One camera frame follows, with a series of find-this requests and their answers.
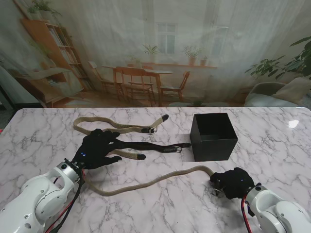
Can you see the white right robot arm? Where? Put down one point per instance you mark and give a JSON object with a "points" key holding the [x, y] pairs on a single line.
{"points": [[279, 213]]}

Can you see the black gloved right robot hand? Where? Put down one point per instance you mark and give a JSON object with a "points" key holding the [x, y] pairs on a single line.
{"points": [[233, 182]]}

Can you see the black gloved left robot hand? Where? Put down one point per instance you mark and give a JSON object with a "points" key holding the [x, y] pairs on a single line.
{"points": [[94, 150]]}

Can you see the printed room scene backdrop curtain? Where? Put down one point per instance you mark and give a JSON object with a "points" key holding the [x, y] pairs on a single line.
{"points": [[155, 24]]}

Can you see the black square storage box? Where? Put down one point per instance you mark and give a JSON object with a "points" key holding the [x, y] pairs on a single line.
{"points": [[213, 150]]}

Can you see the beige braided belt silver buckle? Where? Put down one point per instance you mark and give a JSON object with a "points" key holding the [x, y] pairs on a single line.
{"points": [[155, 180], [82, 120]]}

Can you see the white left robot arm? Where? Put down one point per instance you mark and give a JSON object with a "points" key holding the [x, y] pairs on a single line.
{"points": [[36, 194]]}

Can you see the black woven belt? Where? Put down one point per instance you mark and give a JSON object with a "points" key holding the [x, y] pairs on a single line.
{"points": [[145, 145]]}

